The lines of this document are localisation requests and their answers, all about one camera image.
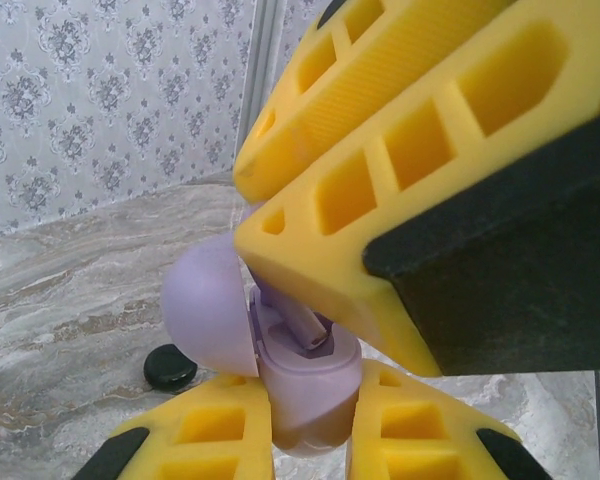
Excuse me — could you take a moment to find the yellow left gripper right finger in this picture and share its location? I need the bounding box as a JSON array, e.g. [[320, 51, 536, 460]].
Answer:
[[346, 357, 554, 480]]

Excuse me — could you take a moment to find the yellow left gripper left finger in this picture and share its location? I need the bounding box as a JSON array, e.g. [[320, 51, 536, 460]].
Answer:
[[79, 374, 275, 480]]

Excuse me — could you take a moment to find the purple earbud charging case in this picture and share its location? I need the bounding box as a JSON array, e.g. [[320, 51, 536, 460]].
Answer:
[[161, 231, 365, 460]]

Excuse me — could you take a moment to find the black round earbud case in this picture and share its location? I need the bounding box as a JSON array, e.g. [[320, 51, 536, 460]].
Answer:
[[143, 343, 199, 394]]

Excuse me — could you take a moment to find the aluminium vertical frame post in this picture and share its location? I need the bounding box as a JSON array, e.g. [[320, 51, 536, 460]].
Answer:
[[239, 0, 301, 176]]

